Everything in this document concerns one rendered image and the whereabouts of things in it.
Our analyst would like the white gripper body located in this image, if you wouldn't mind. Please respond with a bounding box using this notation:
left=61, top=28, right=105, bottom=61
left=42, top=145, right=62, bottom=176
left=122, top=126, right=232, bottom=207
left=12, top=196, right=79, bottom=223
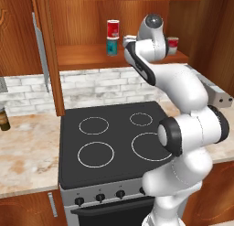
left=122, top=35, right=138, bottom=48

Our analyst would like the open wooden cabinet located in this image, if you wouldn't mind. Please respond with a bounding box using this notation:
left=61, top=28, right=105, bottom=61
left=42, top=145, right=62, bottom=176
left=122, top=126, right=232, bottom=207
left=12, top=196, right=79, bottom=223
left=45, top=0, right=203, bottom=72

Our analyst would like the wooden cabinet door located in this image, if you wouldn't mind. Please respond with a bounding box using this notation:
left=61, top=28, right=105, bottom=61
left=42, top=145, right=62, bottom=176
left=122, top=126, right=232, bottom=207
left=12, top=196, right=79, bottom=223
left=29, top=0, right=66, bottom=117
left=186, top=0, right=234, bottom=98

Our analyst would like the teal can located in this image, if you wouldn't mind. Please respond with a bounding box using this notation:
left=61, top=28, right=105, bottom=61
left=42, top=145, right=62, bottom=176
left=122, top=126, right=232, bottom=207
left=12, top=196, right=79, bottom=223
left=106, top=37, right=119, bottom=57

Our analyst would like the black hob stove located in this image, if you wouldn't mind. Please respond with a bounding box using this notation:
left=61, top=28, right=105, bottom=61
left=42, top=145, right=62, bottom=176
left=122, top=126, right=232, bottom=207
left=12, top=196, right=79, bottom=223
left=57, top=100, right=190, bottom=226

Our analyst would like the brown bottle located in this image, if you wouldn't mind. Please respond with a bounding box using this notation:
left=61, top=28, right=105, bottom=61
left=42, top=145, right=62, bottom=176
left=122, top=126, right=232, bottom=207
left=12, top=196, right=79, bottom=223
left=0, top=102, right=12, bottom=132

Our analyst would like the wooden base cupboard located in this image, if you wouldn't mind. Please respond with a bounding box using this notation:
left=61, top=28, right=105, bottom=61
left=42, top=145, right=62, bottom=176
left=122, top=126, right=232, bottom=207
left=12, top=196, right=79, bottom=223
left=181, top=160, right=234, bottom=226

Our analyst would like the black oven door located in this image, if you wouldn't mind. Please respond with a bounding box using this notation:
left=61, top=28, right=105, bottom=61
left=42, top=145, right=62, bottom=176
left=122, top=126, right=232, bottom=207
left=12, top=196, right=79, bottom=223
left=70, top=196, right=159, bottom=226

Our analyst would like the wooden base cupboard door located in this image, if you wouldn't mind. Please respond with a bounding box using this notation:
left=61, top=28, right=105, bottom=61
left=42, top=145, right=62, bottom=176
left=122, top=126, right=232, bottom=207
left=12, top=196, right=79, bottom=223
left=0, top=188, right=69, bottom=226

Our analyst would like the closed wooden wall cabinet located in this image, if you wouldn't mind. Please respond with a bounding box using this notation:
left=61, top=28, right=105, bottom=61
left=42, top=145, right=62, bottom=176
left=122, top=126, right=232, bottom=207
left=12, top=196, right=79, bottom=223
left=0, top=0, right=44, bottom=78

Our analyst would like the black oven door handle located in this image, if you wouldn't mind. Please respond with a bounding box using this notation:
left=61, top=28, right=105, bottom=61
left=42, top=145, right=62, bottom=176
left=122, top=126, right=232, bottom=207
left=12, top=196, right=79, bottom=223
left=70, top=196, right=156, bottom=218

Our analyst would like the grey cupboard handle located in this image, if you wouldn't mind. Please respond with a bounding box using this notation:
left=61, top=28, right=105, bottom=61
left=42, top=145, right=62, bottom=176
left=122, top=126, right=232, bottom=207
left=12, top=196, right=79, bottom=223
left=47, top=191, right=59, bottom=219

